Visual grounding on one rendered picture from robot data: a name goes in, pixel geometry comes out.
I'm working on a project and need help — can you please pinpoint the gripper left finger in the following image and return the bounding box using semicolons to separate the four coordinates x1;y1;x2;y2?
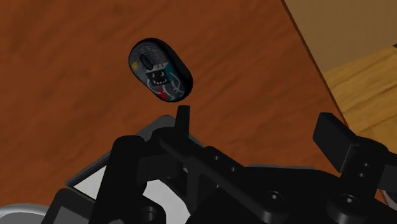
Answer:
89;105;281;224

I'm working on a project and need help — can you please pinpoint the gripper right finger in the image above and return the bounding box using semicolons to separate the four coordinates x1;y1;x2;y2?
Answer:
312;112;397;224

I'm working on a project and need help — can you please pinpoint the grey tablet with white screen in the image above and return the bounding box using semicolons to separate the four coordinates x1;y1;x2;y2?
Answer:
66;115;316;224

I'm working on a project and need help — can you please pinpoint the black rectangular device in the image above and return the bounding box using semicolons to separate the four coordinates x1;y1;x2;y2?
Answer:
41;187;97;224

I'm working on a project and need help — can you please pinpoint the brown wooden table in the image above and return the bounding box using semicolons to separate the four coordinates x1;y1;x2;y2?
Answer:
0;0;387;224

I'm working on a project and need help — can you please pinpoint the black patterned computer mouse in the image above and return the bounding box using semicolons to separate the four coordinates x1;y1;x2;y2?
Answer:
128;38;193;103

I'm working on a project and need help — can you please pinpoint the grey round dish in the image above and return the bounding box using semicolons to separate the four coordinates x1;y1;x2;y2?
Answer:
0;203;51;224

